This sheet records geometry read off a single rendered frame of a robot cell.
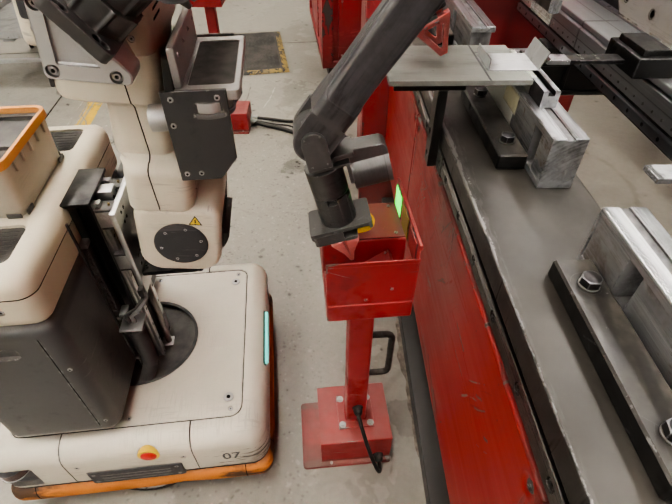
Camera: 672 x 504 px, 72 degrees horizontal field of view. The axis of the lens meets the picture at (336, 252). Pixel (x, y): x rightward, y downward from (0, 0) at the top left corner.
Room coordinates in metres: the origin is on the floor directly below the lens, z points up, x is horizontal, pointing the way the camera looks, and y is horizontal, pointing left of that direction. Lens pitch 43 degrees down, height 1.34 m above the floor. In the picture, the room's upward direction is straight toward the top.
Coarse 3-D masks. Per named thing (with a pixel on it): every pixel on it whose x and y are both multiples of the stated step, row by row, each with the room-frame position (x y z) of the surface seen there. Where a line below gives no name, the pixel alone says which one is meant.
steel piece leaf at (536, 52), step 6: (534, 42) 0.94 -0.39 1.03; (540, 42) 0.92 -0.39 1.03; (528, 48) 0.94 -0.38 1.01; (534, 48) 0.92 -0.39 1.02; (540, 48) 0.90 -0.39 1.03; (546, 48) 0.88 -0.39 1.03; (528, 54) 0.93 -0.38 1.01; (534, 54) 0.91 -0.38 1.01; (540, 54) 0.89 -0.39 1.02; (546, 54) 0.87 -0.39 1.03; (534, 60) 0.90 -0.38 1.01; (540, 60) 0.88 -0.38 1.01; (540, 66) 0.86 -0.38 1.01
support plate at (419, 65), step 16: (416, 48) 0.98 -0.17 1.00; (448, 48) 0.98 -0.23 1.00; (464, 48) 0.98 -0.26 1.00; (496, 48) 0.98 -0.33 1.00; (400, 64) 0.89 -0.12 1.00; (416, 64) 0.89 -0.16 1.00; (432, 64) 0.89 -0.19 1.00; (448, 64) 0.89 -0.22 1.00; (464, 64) 0.89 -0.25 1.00; (400, 80) 0.82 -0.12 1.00; (416, 80) 0.82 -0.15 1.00; (432, 80) 0.82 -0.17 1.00; (448, 80) 0.82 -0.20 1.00; (464, 80) 0.82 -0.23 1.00; (480, 80) 0.82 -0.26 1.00; (496, 80) 0.82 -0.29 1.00; (512, 80) 0.82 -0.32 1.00; (528, 80) 0.82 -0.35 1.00
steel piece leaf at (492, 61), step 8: (480, 48) 0.93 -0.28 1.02; (480, 56) 0.92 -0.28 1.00; (488, 56) 0.88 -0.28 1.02; (496, 56) 0.93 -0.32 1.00; (504, 56) 0.93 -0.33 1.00; (512, 56) 0.93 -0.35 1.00; (520, 56) 0.93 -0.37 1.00; (488, 64) 0.87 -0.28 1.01; (496, 64) 0.89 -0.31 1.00; (504, 64) 0.89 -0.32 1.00; (512, 64) 0.89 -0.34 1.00; (520, 64) 0.89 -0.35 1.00; (528, 64) 0.89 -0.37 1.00
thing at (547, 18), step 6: (534, 0) 0.93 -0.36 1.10; (540, 0) 0.90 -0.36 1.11; (546, 0) 0.88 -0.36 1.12; (552, 0) 0.86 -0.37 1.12; (558, 0) 0.86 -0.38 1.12; (534, 6) 0.94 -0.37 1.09; (540, 6) 0.92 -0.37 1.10; (546, 6) 0.87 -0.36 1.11; (552, 6) 0.86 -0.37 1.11; (558, 6) 0.86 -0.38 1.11; (534, 12) 0.94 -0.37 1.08; (540, 12) 0.91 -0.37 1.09; (546, 12) 0.89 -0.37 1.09; (552, 12) 0.86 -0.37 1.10; (558, 12) 0.86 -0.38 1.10; (546, 18) 0.88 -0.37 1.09
